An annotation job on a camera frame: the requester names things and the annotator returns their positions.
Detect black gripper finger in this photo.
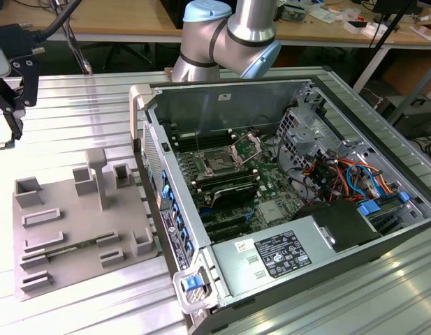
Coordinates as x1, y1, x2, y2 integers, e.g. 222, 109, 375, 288
0, 55, 40, 140

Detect black RAM slot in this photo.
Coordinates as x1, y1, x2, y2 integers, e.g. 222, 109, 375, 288
175, 135, 234, 151
194, 167, 255, 181
173, 129, 233, 142
196, 174, 257, 191

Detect CPU socket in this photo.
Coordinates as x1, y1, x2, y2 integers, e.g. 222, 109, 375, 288
200, 148, 247, 175

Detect black expansion slot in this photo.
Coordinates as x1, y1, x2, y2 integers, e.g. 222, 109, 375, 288
206, 225, 253, 242
203, 216, 251, 231

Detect wooden desk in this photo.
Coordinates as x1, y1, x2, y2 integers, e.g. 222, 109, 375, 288
0, 0, 431, 50

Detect grey parts rack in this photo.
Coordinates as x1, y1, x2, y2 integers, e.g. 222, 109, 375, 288
12, 147, 160, 303

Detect green RAM stick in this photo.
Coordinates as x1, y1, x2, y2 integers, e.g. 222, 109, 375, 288
43, 239, 97, 259

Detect open PC case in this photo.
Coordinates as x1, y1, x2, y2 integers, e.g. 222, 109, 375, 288
129, 75, 431, 335

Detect metal socket cover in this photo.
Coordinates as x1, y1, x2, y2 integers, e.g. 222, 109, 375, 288
228, 134, 263, 167

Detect black graphics card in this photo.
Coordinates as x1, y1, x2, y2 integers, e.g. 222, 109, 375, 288
210, 184, 258, 210

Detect green motherboard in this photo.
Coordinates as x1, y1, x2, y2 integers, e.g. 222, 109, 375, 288
166, 124, 300, 244

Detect silver chipset heat sink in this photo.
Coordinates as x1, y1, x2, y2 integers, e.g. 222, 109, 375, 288
258, 202, 284, 223

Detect silver drive cage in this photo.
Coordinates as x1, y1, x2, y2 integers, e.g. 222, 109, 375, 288
276, 106, 342, 172

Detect silver power supply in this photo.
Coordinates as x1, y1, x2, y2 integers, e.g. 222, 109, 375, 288
210, 216, 337, 304

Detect small white box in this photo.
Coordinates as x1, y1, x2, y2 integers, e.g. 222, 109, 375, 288
344, 20, 369, 35

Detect black box under desk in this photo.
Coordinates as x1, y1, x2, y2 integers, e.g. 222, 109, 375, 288
389, 99, 431, 139

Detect cardboard box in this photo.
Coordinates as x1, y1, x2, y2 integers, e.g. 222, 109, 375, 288
410, 24, 431, 41

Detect thick black cable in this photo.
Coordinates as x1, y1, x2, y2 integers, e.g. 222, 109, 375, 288
0, 0, 85, 60

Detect black wire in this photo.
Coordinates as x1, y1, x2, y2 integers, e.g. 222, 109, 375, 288
276, 135, 307, 175

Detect red wire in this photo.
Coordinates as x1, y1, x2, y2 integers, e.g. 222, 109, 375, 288
326, 163, 349, 200

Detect blue wire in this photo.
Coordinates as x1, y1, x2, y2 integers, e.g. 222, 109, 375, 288
346, 163, 379, 205

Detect orange wire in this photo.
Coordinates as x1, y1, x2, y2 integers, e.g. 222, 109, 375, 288
340, 158, 400, 195

